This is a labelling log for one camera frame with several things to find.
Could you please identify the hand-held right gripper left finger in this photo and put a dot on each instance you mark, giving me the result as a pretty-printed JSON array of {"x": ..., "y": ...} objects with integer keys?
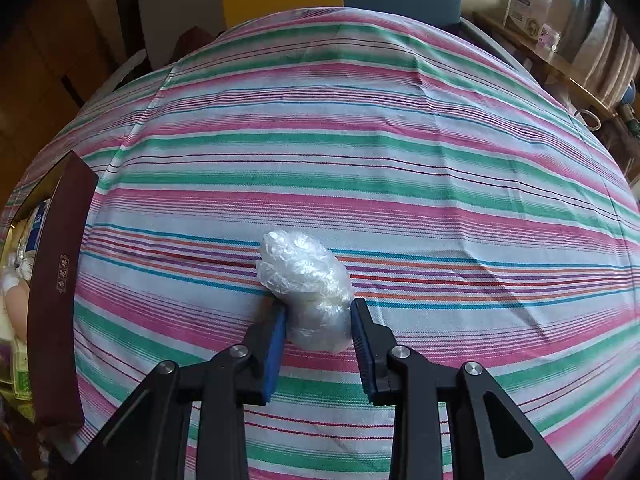
[{"x": 275, "y": 350}]

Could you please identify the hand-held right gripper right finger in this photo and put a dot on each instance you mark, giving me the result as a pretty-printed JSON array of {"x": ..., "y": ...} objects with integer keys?
[{"x": 362, "y": 350}]

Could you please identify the white plastic bag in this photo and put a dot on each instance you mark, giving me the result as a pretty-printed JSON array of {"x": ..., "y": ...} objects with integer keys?
[{"x": 305, "y": 290}]

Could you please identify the gold rectangular tin box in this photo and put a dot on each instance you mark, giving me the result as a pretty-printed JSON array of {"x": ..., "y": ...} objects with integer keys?
[{"x": 55, "y": 310}]

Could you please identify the small green box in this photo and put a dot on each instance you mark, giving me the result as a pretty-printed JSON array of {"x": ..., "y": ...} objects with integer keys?
[{"x": 20, "y": 367}]

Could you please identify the peach soft ball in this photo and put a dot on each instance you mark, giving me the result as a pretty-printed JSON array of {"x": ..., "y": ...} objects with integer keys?
[{"x": 14, "y": 307}]

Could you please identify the white brown snack packet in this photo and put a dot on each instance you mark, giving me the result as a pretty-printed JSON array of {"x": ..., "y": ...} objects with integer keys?
[{"x": 22, "y": 266}]

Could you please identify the blue and white box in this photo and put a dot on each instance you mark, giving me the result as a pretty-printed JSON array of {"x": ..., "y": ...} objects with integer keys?
[{"x": 37, "y": 227}]

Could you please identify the striped pink green blanket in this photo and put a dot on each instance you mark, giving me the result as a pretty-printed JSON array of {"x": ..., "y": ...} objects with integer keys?
[{"x": 375, "y": 160}]

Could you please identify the wooden desk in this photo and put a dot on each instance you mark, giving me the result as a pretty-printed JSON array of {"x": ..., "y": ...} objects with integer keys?
[{"x": 565, "y": 67}]

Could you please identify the wooden wardrobe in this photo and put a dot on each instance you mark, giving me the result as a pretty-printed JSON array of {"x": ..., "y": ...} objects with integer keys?
[{"x": 45, "y": 60}]

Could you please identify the white carton on desk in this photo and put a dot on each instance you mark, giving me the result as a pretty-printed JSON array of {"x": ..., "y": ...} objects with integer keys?
[{"x": 527, "y": 6}]

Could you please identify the patterned beige curtain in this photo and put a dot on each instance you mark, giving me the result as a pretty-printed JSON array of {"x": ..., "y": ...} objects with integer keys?
[{"x": 605, "y": 50}]

